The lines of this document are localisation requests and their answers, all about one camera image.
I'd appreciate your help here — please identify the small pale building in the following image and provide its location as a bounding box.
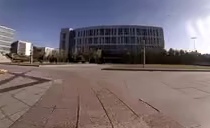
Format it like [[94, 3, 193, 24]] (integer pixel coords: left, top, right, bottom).
[[10, 40, 33, 57]]

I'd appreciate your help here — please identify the white slatted building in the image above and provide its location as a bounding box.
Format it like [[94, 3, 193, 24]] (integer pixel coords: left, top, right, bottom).
[[0, 22, 16, 56]]

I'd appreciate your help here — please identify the dense dark tree row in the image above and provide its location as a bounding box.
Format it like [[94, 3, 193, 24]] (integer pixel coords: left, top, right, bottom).
[[145, 47, 210, 66]]

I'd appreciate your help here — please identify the grey-brown paved ground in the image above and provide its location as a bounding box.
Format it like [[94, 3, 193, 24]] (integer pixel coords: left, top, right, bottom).
[[0, 62, 210, 128]]

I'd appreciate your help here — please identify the grass strip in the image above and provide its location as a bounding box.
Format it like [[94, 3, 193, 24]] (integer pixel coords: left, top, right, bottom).
[[101, 63, 210, 72]]

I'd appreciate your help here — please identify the row of trees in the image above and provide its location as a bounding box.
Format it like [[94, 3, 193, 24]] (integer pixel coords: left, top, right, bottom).
[[32, 47, 144, 65]]

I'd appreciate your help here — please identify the large curved glass building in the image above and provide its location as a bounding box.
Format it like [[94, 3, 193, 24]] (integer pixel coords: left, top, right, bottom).
[[59, 24, 166, 64]]

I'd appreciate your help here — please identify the floodlight mast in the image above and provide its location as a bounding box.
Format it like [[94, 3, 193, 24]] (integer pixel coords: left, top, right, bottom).
[[190, 36, 198, 52]]

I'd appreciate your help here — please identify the thin pole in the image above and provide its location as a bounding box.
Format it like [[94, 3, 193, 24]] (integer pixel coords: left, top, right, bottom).
[[142, 39, 146, 69]]

